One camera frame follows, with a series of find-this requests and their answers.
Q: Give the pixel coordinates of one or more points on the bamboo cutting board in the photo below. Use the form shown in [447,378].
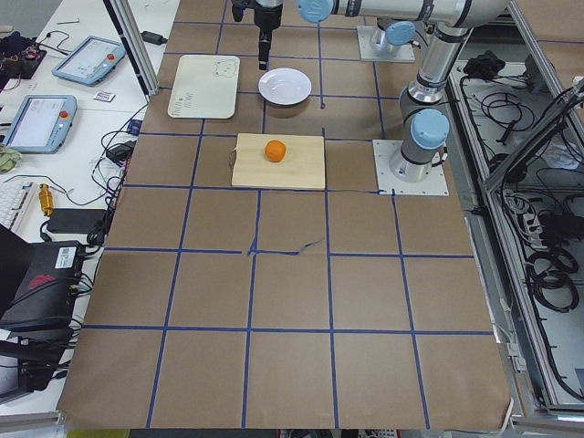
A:
[302,166]

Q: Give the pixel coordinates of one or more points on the far teach pendant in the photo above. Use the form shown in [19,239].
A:
[91,61]

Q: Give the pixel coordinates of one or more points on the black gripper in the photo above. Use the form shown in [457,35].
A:
[265,19]

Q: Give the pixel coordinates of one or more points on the gold metal cylinder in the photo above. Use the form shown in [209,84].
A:
[46,200]

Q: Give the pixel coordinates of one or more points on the black power brick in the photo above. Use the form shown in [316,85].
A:
[75,221]

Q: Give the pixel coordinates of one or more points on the black power adapter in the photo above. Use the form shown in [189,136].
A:
[153,38]

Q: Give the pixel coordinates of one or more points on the cream bear tray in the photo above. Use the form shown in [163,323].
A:
[204,87]

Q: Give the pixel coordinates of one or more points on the white round plate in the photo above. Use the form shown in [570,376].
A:
[284,86]

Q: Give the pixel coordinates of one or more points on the aluminium frame post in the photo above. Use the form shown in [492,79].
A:
[122,18]

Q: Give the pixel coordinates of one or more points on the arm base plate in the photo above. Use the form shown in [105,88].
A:
[396,176]
[404,55]

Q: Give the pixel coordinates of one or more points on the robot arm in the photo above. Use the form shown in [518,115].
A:
[425,127]
[390,35]

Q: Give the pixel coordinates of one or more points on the black computer box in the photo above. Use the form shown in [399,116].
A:
[37,284]

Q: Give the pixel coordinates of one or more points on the orange fruit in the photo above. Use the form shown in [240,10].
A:
[275,150]

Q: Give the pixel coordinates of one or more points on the teach pendant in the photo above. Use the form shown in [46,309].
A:
[91,61]
[42,123]

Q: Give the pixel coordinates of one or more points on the near teach pendant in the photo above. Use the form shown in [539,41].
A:
[42,123]

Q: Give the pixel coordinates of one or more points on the white keyboard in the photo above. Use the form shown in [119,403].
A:
[16,198]

